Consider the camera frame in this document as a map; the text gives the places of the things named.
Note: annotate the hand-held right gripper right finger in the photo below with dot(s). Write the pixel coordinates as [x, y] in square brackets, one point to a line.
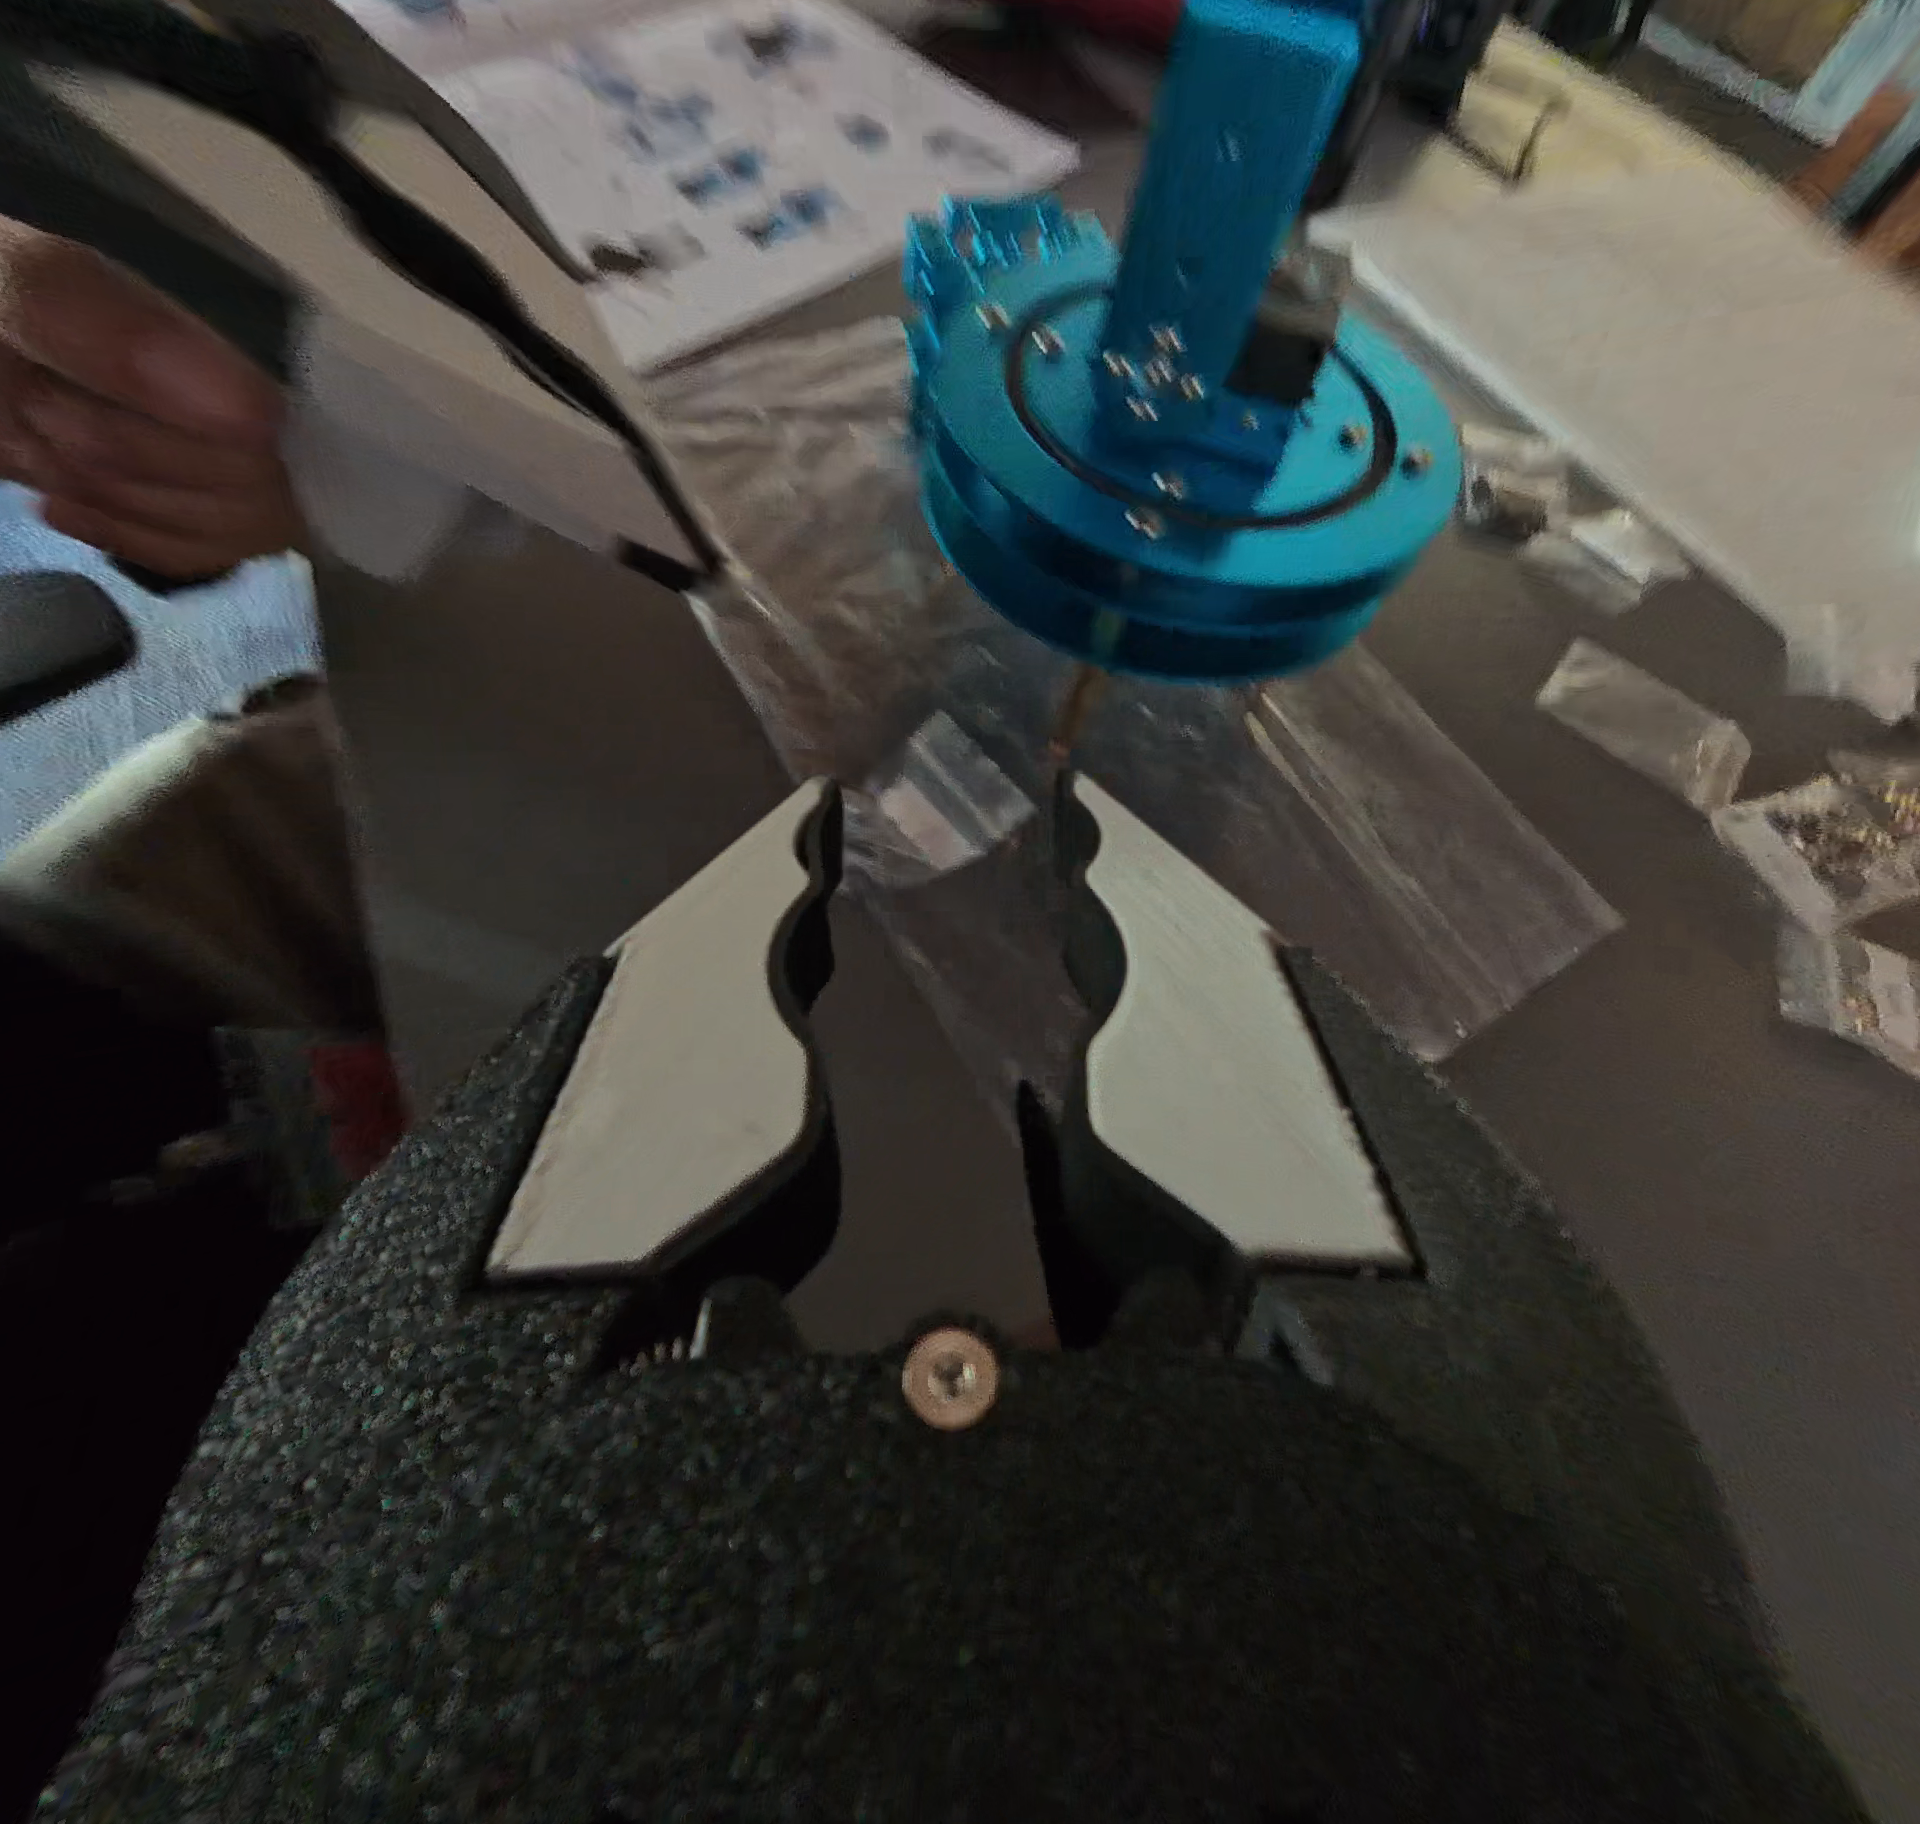
[1245, 1104]

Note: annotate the printed instruction sheet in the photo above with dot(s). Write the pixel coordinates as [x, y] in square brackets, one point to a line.
[721, 99]

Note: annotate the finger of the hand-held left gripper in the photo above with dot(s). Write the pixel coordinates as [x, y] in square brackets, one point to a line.
[450, 189]
[450, 475]

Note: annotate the blue toy robot arm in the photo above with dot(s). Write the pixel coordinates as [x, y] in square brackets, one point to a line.
[1201, 535]

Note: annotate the dark grey desk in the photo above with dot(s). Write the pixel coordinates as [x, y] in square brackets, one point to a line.
[526, 804]

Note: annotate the grey fabric office chair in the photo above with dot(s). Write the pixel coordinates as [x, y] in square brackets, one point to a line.
[225, 639]

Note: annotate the large clear plastic bag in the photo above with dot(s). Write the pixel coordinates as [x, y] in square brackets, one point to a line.
[1350, 835]

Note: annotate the red badge card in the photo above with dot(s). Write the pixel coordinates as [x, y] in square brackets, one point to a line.
[361, 1104]

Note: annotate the person's left hand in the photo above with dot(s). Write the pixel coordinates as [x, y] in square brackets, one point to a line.
[120, 413]

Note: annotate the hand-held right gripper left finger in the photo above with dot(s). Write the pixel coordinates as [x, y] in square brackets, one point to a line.
[675, 1104]

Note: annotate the pile of small parts bags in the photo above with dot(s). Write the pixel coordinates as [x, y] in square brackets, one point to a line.
[1816, 835]

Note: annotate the white foam sheet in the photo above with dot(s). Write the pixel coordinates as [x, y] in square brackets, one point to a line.
[1650, 353]

